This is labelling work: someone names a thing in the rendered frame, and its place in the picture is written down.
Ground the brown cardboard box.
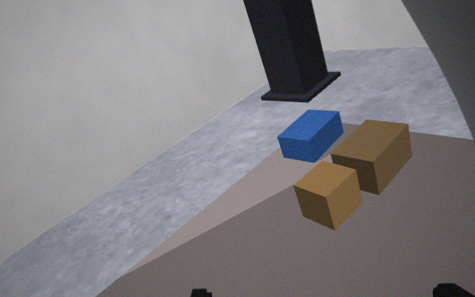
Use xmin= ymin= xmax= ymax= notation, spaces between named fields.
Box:
xmin=294 ymin=161 xmax=363 ymax=230

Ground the brown rectangular box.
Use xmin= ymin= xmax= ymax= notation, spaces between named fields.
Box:
xmin=331 ymin=120 xmax=412 ymax=195

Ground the blue block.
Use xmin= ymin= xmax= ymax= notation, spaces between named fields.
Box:
xmin=277 ymin=110 xmax=344 ymax=163

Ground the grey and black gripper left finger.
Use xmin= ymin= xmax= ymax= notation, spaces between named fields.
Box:
xmin=190 ymin=289 xmax=212 ymax=297

